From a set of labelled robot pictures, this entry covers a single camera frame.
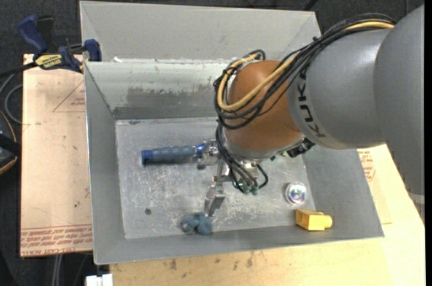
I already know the blue-handled metal tool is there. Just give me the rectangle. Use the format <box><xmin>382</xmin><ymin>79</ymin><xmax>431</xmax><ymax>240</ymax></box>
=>
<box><xmin>140</xmin><ymin>139</ymin><xmax>224</xmax><ymax>170</ymax></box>

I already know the blue-grey toy animal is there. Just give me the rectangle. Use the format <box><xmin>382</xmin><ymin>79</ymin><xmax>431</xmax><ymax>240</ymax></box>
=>
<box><xmin>180</xmin><ymin>212</ymin><xmax>214</xmax><ymax>236</ymax></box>

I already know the grey metal bin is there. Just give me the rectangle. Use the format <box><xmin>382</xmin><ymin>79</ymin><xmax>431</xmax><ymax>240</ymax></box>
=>
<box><xmin>79</xmin><ymin>0</ymin><xmax>385</xmax><ymax>265</ymax></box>

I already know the clear glass thing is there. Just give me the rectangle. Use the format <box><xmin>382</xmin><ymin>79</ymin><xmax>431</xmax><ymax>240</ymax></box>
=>
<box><xmin>284</xmin><ymin>181</ymin><xmax>309</xmax><ymax>206</ymax></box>

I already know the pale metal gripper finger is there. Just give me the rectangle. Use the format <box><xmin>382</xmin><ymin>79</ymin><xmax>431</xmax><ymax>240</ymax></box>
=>
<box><xmin>213</xmin><ymin>183</ymin><xmax>227</xmax><ymax>215</ymax></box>
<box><xmin>203</xmin><ymin>183</ymin><xmax>217</xmax><ymax>219</ymax></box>

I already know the yellow plastic block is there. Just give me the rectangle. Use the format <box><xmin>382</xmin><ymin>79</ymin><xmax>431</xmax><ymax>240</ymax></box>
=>
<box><xmin>294</xmin><ymin>208</ymin><xmax>333</xmax><ymax>233</ymax></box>

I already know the brown cardboard board red print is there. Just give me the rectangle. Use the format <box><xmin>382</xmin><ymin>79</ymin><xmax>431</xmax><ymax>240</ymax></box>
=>
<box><xmin>20</xmin><ymin>53</ymin><xmax>394</xmax><ymax>258</ymax></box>

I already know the black cylinder on white bracket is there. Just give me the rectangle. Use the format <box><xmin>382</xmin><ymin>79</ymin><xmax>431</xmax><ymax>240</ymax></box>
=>
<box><xmin>286</xmin><ymin>137</ymin><xmax>316</xmax><ymax>158</ymax></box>

